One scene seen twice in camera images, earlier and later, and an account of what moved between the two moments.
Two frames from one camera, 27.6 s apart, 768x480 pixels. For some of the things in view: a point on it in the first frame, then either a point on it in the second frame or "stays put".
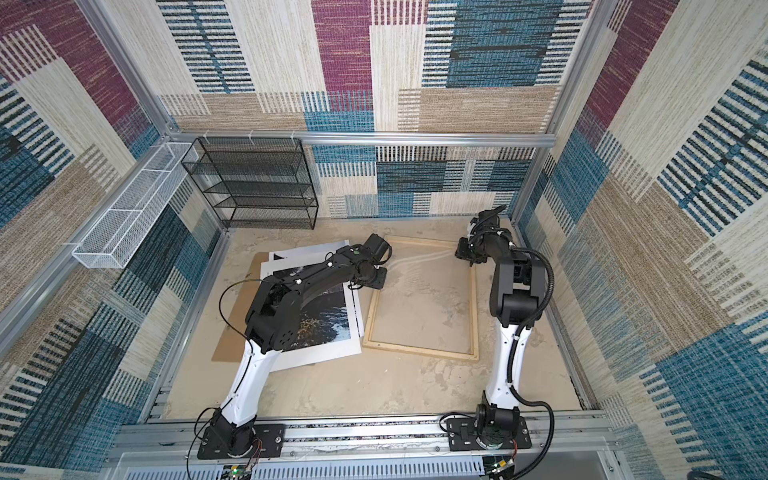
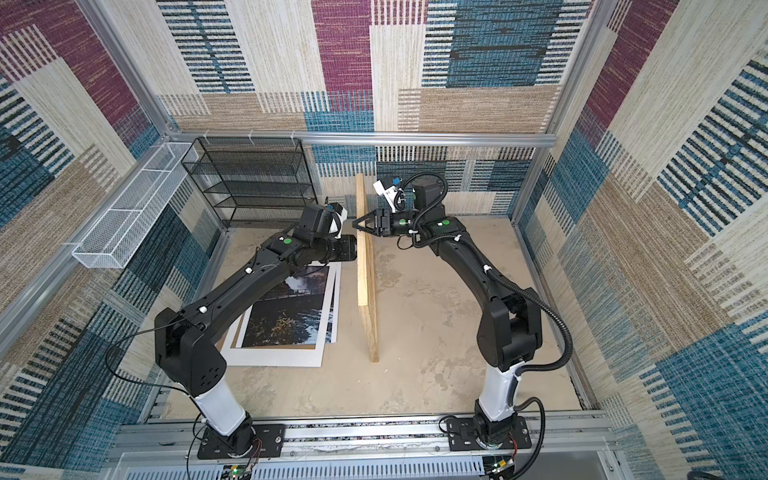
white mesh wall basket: (112, 240) stays put
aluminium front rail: (167, 448) stays put
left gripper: (381, 280) → (349, 248)
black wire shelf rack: (255, 183) stays put
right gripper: (462, 251) → (383, 220)
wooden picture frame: (475, 328) → (366, 293)
